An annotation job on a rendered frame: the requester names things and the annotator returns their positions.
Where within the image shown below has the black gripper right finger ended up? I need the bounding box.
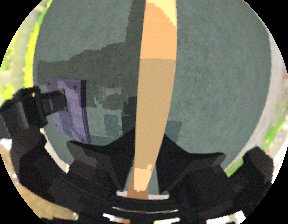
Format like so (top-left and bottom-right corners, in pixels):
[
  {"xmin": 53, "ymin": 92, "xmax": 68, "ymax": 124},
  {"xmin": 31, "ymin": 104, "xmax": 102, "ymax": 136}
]
[{"xmin": 156, "ymin": 135, "xmax": 226, "ymax": 196}]

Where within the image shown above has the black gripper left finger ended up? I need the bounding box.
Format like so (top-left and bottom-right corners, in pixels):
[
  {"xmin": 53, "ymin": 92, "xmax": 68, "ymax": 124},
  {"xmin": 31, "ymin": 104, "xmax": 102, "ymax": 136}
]
[{"xmin": 67, "ymin": 127, "xmax": 136, "ymax": 192}]

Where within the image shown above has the long wooden rail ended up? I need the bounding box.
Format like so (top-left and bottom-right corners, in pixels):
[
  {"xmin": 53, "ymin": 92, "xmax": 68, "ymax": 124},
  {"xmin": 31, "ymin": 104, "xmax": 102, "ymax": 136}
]
[{"xmin": 133, "ymin": 0, "xmax": 177, "ymax": 190}]

